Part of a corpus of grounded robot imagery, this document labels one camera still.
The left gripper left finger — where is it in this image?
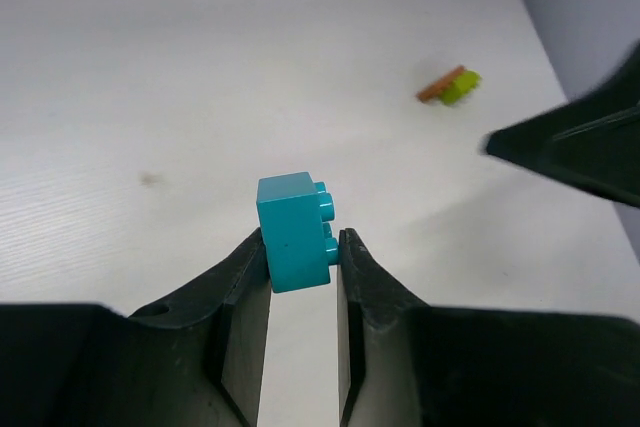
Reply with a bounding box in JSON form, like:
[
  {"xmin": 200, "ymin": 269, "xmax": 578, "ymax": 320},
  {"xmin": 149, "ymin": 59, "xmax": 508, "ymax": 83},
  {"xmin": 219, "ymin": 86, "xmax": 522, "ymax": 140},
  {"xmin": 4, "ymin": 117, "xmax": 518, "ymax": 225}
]
[{"xmin": 1, "ymin": 232, "xmax": 271, "ymax": 426}]

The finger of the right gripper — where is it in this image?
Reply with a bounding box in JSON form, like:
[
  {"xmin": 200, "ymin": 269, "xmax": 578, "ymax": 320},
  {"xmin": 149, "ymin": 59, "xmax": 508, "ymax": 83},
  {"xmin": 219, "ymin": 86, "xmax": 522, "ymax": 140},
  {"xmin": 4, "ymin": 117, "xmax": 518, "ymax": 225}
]
[{"xmin": 484, "ymin": 45, "xmax": 639, "ymax": 207}]

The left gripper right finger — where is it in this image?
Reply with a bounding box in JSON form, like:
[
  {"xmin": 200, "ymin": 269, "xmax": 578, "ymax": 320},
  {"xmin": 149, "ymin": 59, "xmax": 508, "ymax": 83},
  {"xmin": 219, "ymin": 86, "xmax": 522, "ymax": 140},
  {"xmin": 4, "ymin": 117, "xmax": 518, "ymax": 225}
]
[{"xmin": 337, "ymin": 228, "xmax": 639, "ymax": 426}]

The small green lego brick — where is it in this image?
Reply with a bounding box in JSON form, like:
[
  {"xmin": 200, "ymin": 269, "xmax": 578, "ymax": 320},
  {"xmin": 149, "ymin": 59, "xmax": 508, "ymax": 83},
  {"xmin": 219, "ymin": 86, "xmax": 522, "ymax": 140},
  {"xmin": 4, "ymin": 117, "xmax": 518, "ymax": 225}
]
[{"xmin": 438, "ymin": 70, "xmax": 482, "ymax": 106}]

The thin brown lego plate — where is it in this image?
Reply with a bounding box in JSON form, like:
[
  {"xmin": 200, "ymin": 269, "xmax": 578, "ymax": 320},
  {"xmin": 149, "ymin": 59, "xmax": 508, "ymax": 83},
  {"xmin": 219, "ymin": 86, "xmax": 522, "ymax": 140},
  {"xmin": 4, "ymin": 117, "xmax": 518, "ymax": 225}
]
[{"xmin": 416, "ymin": 65, "xmax": 466, "ymax": 103}]

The teal square lego brick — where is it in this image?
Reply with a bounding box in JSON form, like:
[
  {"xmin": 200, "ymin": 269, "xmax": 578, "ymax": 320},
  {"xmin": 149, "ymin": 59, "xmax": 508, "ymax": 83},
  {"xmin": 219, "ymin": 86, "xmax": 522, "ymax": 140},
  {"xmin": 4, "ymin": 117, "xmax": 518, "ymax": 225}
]
[{"xmin": 256, "ymin": 172, "xmax": 339, "ymax": 293}]

